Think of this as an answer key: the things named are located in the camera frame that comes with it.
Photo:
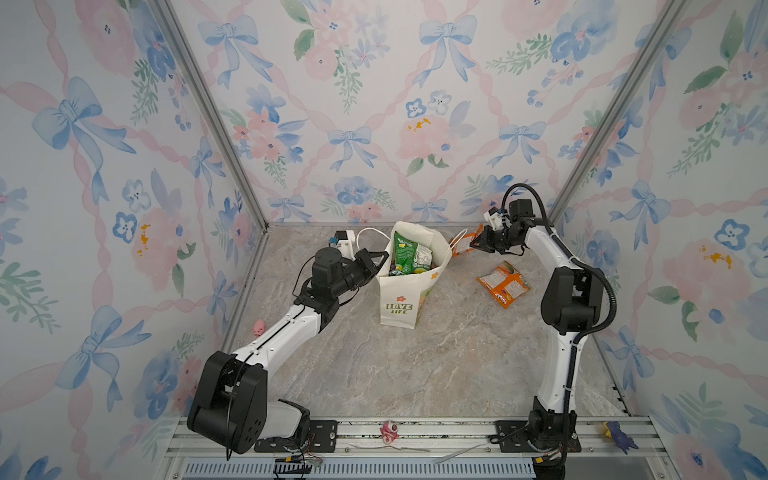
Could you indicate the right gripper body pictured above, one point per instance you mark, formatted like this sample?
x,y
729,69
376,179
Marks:
x,y
502,241

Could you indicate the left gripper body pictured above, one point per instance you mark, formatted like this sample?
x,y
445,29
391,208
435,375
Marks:
x,y
351,279

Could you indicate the green snack pack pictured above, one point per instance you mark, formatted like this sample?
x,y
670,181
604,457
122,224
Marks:
x,y
409,257

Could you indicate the white paper bag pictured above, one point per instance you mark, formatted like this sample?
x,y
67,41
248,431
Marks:
x,y
402,297

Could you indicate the orange snack pack back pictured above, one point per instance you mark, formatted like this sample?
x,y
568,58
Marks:
x,y
462,244

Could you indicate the orange snack pack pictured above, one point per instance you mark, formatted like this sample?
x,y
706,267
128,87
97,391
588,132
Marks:
x,y
462,244
505,283

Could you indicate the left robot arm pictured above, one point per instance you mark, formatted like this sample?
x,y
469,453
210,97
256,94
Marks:
x,y
231,406

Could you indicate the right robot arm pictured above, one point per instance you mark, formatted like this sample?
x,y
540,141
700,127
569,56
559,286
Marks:
x,y
570,307

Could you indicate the orange snack pack right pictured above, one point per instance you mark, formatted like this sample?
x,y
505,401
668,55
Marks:
x,y
505,283

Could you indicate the small pink toy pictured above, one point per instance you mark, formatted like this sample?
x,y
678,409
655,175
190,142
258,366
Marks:
x,y
259,328

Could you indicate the pink toy figure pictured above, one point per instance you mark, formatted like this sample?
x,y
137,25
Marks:
x,y
389,432

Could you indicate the purple toy figure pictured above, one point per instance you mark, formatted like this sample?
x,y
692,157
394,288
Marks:
x,y
620,439

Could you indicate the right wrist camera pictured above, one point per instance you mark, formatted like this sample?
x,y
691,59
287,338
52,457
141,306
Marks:
x,y
496,219

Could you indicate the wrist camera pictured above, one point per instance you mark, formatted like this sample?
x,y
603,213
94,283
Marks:
x,y
496,219
345,242

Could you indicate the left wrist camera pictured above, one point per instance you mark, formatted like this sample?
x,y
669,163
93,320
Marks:
x,y
345,242

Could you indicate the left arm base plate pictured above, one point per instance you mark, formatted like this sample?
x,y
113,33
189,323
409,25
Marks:
x,y
315,436

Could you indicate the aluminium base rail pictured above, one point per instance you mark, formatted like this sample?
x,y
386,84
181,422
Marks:
x,y
428,448

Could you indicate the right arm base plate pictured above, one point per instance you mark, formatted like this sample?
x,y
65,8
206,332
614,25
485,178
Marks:
x,y
516,436

